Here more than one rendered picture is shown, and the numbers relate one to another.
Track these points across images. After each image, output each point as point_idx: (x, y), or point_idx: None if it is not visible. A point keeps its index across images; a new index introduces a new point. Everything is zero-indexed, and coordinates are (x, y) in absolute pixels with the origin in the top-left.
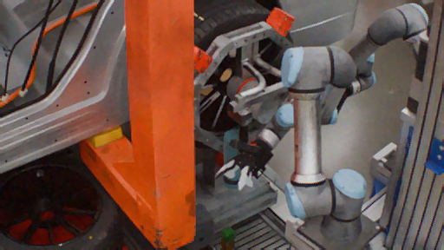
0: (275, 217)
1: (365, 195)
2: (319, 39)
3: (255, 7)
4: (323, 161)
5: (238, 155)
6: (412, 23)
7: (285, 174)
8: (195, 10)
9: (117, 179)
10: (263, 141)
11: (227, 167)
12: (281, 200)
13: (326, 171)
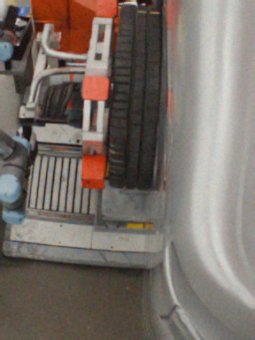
0: (83, 223)
1: (50, 332)
2: (143, 257)
3: (125, 61)
4: (127, 336)
5: (19, 27)
6: None
7: (138, 286)
8: (162, 17)
9: None
10: (3, 30)
11: (20, 23)
12: (97, 241)
13: (112, 325)
